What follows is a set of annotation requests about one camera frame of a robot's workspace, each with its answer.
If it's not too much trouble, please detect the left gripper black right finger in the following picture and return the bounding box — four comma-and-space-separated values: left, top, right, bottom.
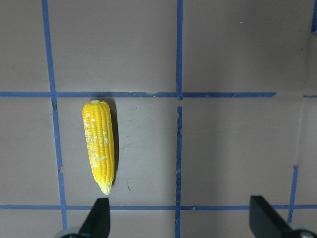
249, 195, 294, 238

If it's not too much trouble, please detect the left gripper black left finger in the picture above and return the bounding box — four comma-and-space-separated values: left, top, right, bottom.
78, 198, 110, 238

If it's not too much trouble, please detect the yellow corn cob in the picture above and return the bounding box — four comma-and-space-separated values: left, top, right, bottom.
82, 100, 115, 195

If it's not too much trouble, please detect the brown paper table mat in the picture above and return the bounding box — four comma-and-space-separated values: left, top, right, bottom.
0, 0, 317, 238

